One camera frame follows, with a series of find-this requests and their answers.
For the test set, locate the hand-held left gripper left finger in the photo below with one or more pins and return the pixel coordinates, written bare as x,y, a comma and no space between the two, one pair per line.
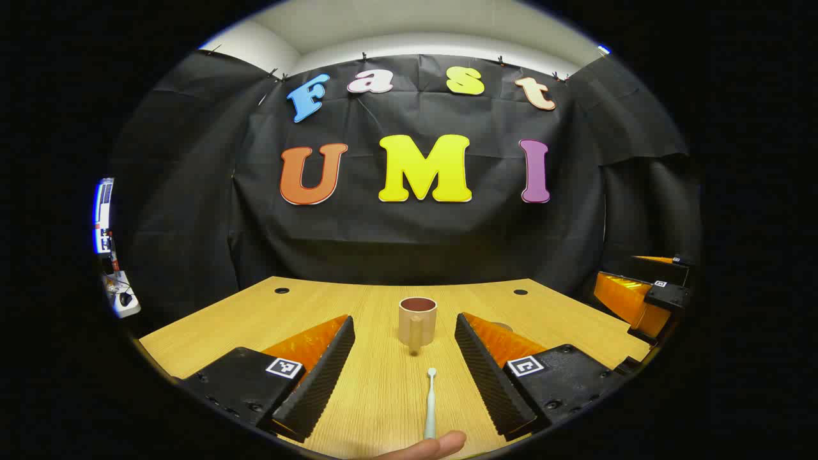
323,377

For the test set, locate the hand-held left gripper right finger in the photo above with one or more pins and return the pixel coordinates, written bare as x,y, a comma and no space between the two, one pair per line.
489,383

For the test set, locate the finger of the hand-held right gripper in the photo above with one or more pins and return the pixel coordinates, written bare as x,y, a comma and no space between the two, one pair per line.
664,269
629,303

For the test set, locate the round brown coaster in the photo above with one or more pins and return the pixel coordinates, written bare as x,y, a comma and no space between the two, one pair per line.
505,326

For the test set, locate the pale green toothbrush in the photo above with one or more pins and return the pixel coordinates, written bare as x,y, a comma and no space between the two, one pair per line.
431,409

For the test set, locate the beige cup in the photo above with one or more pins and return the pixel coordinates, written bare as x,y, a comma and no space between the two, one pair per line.
418,322

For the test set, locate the wooden desktop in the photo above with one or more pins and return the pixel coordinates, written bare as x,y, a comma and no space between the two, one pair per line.
255,319

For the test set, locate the black backdrop cloth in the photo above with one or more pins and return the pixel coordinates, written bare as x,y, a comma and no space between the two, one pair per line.
383,243

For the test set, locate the white side table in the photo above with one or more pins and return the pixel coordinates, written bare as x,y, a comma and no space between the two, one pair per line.
121,297

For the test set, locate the bright window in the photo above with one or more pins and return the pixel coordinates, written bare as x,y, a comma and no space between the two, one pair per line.
103,217

